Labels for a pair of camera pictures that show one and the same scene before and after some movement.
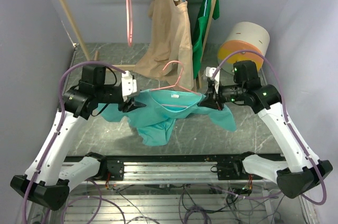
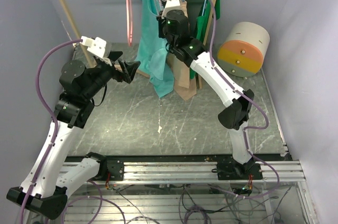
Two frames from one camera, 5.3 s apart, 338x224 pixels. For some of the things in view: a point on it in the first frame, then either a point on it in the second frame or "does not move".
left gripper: x=131 y=105 → x=128 y=69
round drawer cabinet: x=244 y=41 does not move
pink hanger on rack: x=129 y=19 does not move
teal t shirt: x=156 y=113 → x=152 y=56
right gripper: x=212 y=99 → x=161 y=21
